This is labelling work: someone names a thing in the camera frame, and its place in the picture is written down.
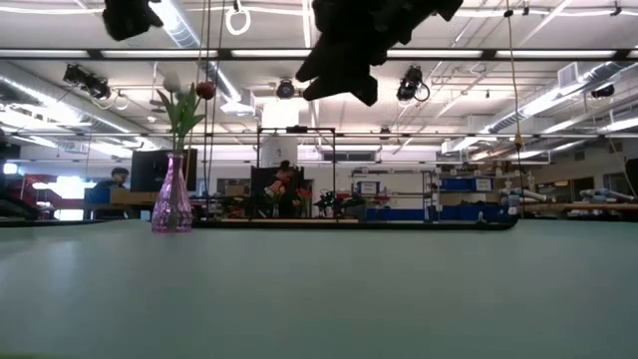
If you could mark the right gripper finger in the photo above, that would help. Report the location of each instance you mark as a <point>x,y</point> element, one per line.
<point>354,87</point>
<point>334,62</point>

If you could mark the dark red tulip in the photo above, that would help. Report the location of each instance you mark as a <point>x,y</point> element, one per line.
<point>205,90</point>

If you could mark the purple glass vase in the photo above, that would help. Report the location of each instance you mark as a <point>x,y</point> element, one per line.
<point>172,209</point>

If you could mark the background pink flowers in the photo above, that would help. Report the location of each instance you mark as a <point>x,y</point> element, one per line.
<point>275,189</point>

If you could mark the black overhead light bar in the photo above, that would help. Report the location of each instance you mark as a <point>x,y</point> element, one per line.
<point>149,53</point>

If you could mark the white pillar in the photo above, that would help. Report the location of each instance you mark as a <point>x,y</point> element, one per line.
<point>279,149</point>

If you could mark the white sign board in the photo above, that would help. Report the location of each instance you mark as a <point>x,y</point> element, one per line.
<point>367,188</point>

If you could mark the thin black crossbar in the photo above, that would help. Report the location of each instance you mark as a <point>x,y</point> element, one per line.
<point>448,135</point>

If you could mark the person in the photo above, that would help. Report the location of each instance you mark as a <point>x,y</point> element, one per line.
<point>286,172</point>
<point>112,187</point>

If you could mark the background robot with green lights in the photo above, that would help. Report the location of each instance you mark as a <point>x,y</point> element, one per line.
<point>329,198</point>

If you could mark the blue shelf bin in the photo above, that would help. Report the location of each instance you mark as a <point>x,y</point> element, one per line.
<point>458,185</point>

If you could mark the row of blue bins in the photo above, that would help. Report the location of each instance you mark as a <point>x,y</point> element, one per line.
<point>423,213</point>

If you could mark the black monitor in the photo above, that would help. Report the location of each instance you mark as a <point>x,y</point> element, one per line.
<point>142,169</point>

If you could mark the cardboard box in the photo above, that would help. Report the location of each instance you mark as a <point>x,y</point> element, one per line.
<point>132,197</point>

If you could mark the red background equipment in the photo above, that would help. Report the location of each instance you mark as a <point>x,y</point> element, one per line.
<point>30,184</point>

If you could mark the light grey tube bundle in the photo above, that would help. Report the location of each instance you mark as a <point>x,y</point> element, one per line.
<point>605,194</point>
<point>526,194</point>

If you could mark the green table mat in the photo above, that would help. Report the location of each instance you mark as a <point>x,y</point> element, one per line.
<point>319,309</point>

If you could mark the black ceiling fixture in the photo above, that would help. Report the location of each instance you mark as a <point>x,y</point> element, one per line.
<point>603,91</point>

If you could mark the black rig-mounted camera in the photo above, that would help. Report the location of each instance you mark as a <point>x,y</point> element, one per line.
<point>410,84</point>
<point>85,80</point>

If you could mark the round black overhead camera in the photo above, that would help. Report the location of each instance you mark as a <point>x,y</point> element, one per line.
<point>285,90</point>

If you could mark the black background stand frame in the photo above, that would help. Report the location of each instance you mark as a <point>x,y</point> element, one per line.
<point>296,129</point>

